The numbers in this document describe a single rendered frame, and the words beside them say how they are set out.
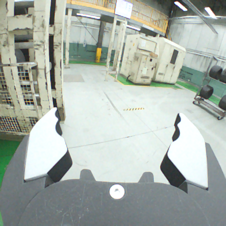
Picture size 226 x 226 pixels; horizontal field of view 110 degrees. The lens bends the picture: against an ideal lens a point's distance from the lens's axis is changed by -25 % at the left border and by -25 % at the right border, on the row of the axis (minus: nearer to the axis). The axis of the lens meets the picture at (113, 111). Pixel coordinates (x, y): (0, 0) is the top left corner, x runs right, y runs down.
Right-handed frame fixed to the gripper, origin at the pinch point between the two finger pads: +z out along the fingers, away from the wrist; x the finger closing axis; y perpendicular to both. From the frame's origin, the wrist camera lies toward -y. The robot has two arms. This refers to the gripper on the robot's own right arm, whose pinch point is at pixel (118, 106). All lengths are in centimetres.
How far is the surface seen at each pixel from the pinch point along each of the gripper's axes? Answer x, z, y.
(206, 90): 324, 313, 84
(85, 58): -281, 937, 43
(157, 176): 52, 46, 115
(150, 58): 125, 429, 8
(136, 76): 75, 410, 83
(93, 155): -24, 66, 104
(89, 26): -237, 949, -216
